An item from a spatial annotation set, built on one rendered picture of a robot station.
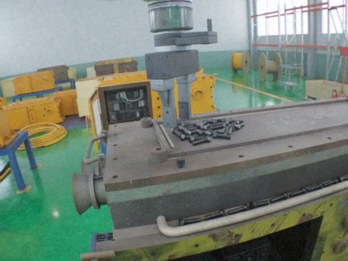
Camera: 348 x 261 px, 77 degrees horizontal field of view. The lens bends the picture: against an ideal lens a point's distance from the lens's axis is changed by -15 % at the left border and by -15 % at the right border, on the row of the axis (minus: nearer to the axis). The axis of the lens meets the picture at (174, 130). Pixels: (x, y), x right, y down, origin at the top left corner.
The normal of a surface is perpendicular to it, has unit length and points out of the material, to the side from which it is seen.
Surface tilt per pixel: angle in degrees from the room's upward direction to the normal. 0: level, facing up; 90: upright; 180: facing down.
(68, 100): 90
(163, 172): 0
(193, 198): 90
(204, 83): 90
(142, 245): 0
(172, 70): 90
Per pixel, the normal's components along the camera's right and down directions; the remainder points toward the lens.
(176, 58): 0.84, 0.12
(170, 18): -0.05, 0.33
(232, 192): 0.21, 0.30
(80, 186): 0.57, -0.59
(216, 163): -0.07, -0.94
